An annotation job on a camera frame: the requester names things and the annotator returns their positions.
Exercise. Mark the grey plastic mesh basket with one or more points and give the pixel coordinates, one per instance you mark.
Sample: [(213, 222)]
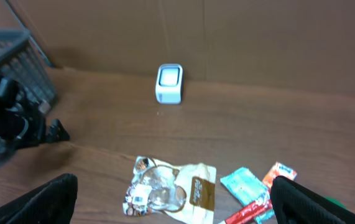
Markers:
[(20, 62)]

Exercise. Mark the teal wipes packet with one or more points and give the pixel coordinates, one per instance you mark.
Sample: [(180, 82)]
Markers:
[(247, 188)]

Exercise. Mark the green lid jar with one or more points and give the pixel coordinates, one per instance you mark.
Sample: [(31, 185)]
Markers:
[(336, 202)]

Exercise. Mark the red stick sachet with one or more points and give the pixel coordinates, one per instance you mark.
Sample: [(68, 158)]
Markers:
[(248, 213)]

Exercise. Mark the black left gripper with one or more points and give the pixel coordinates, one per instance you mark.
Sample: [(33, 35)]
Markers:
[(21, 124)]

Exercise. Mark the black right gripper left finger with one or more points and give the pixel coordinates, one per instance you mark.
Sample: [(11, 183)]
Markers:
[(51, 203)]

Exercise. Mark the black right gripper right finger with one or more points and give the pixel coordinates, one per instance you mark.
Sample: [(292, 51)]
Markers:
[(294, 204)]

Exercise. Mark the white barcode scanner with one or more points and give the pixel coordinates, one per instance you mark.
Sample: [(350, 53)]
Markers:
[(168, 86)]

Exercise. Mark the orange small box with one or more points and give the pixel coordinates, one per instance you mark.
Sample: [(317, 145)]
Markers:
[(276, 170)]

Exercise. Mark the brown snack pouch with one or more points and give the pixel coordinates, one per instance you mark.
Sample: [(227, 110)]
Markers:
[(185, 193)]

